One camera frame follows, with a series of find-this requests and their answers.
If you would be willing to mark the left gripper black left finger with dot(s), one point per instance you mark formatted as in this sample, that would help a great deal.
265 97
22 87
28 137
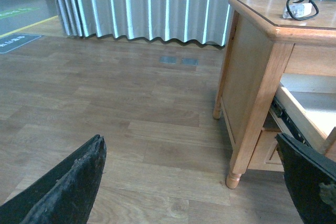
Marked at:
66 193

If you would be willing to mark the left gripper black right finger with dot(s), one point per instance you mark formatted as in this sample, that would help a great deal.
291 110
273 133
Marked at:
310 180

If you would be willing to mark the wooden drawer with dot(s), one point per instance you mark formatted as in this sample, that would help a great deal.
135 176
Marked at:
265 155
304 107

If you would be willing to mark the white charger with black cable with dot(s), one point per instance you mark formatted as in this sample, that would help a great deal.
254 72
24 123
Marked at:
300 10

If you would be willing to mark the light wooden nightstand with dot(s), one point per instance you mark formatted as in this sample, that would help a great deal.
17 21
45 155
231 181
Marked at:
261 47

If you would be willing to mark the grey floor sign sticker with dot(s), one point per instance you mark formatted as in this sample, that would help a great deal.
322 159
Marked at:
16 40

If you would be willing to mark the right metal floor socket plate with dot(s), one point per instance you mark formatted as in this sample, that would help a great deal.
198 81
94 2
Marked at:
189 61

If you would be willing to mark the metal floor socket plate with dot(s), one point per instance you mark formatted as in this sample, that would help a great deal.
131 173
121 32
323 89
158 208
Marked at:
168 60
189 61

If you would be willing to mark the left metal floor socket plate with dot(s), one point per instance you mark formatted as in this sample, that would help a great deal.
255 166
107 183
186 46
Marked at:
168 60

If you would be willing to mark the green floor sticker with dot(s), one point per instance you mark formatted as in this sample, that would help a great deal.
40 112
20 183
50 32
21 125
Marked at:
17 11

